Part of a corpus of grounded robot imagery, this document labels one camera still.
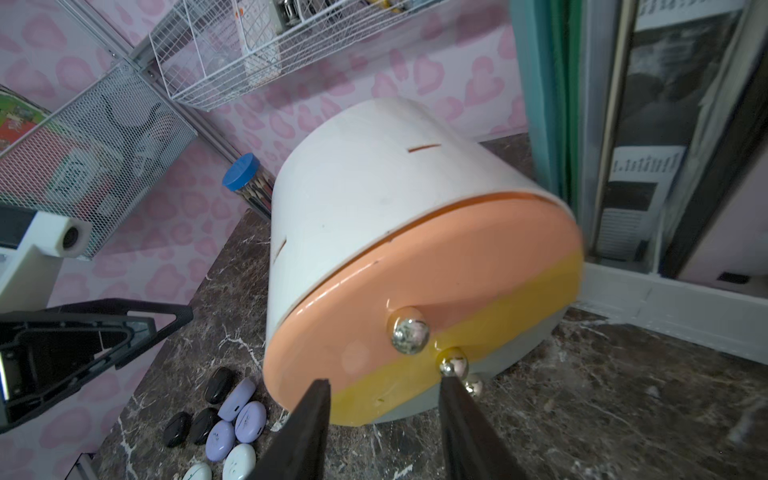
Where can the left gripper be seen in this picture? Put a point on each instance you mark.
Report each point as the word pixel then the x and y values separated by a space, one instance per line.
pixel 49 355

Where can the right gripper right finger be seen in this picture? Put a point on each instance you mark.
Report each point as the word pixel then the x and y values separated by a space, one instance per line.
pixel 471 447

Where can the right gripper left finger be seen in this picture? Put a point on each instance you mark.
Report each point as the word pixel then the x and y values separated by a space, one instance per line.
pixel 298 451

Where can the black earphone case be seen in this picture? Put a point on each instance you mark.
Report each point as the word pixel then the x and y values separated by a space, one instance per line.
pixel 219 385
pixel 202 424
pixel 176 430

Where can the orange top drawer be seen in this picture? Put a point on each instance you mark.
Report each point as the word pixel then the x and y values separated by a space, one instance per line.
pixel 490 279

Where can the white drawer cabinet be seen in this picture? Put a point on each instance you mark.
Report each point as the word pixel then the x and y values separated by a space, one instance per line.
pixel 370 172

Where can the purple earphone case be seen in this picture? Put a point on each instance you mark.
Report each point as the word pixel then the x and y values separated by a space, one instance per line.
pixel 250 422
pixel 220 441
pixel 236 400

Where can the white earphone case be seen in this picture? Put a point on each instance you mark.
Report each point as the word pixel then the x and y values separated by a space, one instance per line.
pixel 239 463
pixel 198 471

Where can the black clip in basket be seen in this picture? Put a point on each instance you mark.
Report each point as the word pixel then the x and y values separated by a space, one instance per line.
pixel 129 125

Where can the green red booklet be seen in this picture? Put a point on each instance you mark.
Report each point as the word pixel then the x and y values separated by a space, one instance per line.
pixel 18 116

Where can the white file organizer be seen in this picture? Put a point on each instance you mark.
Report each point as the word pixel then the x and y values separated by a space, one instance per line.
pixel 649 118

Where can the pink white calculator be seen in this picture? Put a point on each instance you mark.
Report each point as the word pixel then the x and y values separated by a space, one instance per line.
pixel 258 27

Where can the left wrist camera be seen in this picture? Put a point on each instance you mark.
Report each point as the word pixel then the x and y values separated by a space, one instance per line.
pixel 34 245

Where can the white mesh wall basket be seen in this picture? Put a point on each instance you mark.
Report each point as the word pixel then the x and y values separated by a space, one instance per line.
pixel 74 163

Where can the white wire wall shelf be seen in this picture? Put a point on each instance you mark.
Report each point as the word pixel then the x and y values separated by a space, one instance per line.
pixel 209 53

